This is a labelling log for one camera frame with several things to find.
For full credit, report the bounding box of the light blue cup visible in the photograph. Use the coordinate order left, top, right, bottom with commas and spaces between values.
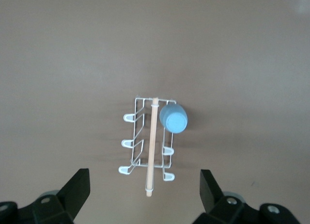
159, 103, 188, 135

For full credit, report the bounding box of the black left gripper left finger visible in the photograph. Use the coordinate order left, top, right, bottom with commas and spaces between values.
0, 168, 91, 224

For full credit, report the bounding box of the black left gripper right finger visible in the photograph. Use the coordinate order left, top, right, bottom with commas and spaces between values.
193, 169, 301, 224

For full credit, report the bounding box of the white wire cup holder rack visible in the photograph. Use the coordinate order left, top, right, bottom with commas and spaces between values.
118, 95, 176, 197

